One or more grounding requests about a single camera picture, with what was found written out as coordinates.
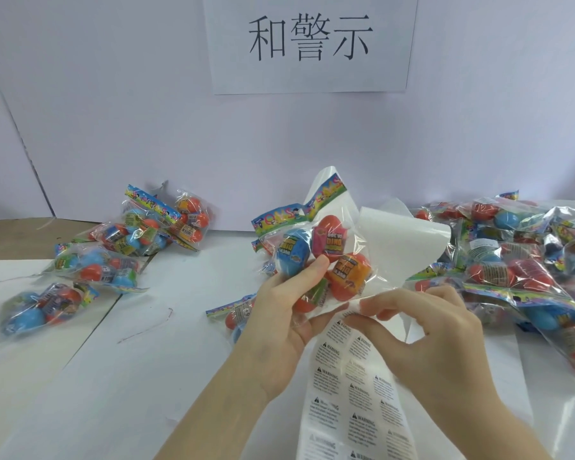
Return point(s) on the white paper table cover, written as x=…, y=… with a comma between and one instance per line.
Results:
x=172, y=388
x=9, y=378

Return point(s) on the white paper sign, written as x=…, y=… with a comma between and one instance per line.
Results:
x=311, y=43

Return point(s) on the person's left thumb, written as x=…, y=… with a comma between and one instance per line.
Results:
x=302, y=280

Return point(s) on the person's right thumb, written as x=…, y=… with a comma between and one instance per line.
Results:
x=371, y=332

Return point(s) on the clear toy egg bag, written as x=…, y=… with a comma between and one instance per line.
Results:
x=28, y=318
x=108, y=235
x=93, y=273
x=190, y=225
x=143, y=229
x=338, y=263
x=230, y=318
x=268, y=268

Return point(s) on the pile of toy egg packets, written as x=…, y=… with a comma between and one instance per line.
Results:
x=508, y=265

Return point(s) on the white warning sticker sheet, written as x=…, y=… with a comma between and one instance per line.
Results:
x=350, y=383

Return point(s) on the person's right middle finger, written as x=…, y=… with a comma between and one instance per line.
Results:
x=448, y=294

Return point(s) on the person's left forearm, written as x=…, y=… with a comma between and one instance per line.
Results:
x=220, y=416

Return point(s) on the person's right hand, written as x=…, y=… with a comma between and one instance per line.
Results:
x=441, y=344

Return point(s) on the person's right forearm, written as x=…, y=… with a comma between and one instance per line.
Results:
x=488, y=426

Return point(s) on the person's left hand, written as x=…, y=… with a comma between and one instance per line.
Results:
x=268, y=330

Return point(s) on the glossy white backing sheet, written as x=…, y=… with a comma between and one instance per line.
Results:
x=556, y=416

